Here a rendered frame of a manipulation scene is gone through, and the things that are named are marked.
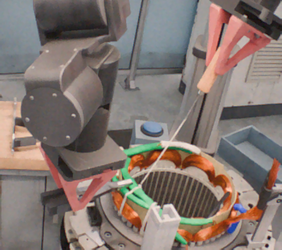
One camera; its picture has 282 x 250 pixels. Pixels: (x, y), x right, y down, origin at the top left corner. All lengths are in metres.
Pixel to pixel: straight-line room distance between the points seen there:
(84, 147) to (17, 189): 0.39
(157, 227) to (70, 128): 0.21
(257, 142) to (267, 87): 2.28
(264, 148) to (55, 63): 0.71
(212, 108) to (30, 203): 0.50
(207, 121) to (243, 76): 1.99
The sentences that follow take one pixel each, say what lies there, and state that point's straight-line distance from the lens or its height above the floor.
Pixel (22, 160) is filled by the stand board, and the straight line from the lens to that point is 0.80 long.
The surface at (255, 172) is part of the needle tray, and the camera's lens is 0.92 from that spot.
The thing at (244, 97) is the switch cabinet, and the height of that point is 0.18.
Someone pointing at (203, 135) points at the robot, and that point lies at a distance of 1.15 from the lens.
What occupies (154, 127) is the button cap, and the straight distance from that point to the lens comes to 0.96.
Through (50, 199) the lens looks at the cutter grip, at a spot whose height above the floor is 1.17.
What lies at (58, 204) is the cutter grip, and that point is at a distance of 0.54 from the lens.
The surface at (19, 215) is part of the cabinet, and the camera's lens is 0.90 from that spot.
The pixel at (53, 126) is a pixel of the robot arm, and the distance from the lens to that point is 0.39.
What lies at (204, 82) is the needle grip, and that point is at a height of 1.31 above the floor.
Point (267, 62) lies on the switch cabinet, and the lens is 3.15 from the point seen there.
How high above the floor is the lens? 1.55
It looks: 30 degrees down
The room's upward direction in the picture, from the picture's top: 12 degrees clockwise
